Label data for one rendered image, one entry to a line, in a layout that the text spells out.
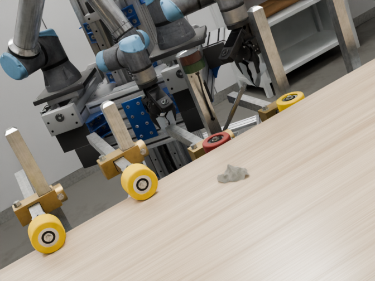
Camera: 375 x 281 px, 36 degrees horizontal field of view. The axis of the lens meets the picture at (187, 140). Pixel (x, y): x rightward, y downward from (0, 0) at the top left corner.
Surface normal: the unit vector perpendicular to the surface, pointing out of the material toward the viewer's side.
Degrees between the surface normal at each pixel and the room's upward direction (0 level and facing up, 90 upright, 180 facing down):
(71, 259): 0
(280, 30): 90
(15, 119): 90
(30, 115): 90
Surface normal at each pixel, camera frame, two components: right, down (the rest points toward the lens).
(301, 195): -0.37, -0.86
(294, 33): 0.40, 0.20
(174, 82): -0.07, 0.41
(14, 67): -0.52, 0.59
